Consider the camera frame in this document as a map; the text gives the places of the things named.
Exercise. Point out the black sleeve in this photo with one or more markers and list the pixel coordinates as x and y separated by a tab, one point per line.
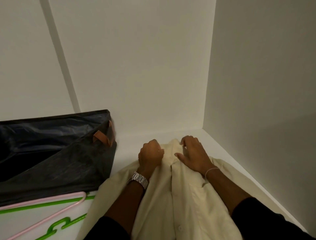
108	230
261	222

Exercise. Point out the person's right forearm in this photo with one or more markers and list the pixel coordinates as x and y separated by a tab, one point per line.
228	189

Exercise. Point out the person's left forearm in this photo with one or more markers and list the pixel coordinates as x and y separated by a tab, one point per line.
123	202

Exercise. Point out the silver metal wristwatch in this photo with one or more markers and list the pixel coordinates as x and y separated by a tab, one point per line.
138	179

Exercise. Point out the dark fabric storage bag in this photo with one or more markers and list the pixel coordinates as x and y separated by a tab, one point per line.
56	153

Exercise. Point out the person's right hand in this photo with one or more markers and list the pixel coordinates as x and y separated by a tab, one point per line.
195	158

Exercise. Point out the person's right thumb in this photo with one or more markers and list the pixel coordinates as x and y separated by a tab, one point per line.
179	156

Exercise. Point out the person's left hand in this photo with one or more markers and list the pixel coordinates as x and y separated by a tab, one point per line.
149	158

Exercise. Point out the black right sleeve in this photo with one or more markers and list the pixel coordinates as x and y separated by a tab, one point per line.
261	222

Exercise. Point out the person's left fingers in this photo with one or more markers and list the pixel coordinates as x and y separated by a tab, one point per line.
155	148

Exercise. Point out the cream button-up shirt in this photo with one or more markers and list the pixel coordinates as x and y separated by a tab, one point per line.
182	197

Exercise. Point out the green plastic clothes hanger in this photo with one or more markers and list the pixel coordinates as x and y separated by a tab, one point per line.
44	205

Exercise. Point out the pink plastic clothes hanger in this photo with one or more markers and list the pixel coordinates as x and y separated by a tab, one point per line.
47	200

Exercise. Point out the black left sleeve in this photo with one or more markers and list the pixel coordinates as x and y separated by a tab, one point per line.
108	230

